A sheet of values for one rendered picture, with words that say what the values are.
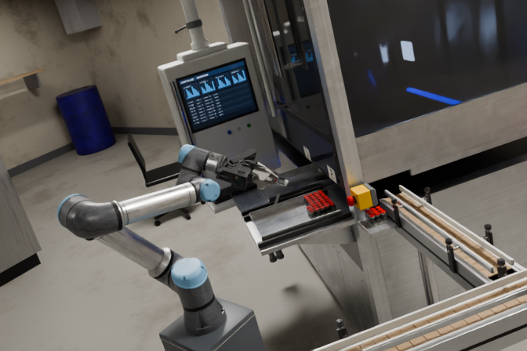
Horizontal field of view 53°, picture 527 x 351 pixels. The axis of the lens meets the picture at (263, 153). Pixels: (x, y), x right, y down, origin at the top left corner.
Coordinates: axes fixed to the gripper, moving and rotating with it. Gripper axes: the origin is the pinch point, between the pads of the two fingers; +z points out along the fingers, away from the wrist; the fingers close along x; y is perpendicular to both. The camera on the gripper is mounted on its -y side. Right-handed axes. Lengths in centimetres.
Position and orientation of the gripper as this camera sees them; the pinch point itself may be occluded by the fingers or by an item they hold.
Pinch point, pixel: (274, 178)
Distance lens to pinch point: 188.9
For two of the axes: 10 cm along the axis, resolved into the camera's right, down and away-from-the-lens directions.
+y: -3.1, 6.3, -7.1
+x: 1.1, -7.2, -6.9
